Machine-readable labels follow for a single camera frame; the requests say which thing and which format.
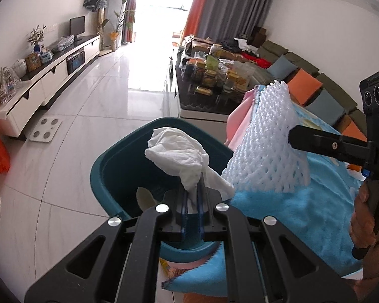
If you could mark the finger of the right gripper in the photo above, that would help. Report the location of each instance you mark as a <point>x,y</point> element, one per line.
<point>328,144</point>

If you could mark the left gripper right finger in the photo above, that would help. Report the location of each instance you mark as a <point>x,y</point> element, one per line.
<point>207,199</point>

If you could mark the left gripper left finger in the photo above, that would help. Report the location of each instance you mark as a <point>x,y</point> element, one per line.
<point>181,210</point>

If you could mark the white tissue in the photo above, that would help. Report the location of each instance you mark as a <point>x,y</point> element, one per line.
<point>177,154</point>

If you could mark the white foam fruit net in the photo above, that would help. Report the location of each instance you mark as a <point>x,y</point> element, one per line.
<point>257,132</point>

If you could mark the teal plastic trash bin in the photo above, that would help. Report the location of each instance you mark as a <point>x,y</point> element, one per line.
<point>123,168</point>

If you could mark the person's right hand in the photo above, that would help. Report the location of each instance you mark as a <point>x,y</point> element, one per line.
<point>361,229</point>

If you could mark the orange cushion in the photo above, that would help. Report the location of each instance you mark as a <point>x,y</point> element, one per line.
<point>303,86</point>

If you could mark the dark green sofa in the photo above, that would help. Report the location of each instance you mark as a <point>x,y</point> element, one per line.
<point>332,104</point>

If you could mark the blue floral table blanket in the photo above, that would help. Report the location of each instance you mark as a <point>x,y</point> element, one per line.
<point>318,214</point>

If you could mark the blue-grey cushion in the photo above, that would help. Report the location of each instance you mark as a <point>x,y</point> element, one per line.
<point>281,68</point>

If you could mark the cluttered coffee table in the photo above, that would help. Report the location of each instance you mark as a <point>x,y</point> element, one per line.
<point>208,81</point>

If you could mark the white bathroom scale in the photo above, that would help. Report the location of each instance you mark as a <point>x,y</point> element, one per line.
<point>45,129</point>

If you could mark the grey curtain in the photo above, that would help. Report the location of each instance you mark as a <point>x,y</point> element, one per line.
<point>224,19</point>

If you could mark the orange curtain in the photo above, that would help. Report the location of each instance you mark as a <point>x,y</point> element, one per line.
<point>193,19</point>

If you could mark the white black TV cabinet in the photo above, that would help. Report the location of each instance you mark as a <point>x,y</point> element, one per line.
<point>41,87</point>

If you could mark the potted green plant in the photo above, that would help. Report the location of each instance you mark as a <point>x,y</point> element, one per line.
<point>124,19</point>

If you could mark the black monitor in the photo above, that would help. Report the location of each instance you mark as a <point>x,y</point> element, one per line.
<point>77,27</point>

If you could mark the white standing air conditioner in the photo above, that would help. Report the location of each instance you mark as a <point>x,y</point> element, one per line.
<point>117,6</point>

